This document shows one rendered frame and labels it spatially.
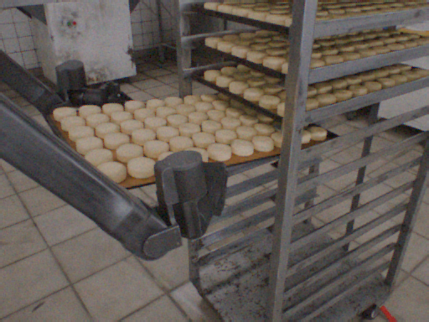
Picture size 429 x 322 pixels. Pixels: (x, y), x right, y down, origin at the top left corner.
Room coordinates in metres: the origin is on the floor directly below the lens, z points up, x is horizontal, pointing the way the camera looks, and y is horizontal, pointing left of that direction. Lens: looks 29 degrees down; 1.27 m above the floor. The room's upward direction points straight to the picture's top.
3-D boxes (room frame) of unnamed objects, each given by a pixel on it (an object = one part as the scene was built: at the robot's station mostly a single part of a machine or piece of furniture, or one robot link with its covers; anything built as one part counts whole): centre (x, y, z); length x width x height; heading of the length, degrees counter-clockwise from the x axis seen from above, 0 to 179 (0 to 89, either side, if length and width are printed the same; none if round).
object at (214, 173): (0.53, 0.03, 0.91); 0.07 x 0.07 x 0.10; 79
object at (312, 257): (0.88, -0.38, 0.51); 0.64 x 0.03 x 0.03; 124
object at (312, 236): (0.88, -0.38, 0.60); 0.64 x 0.03 x 0.03; 124
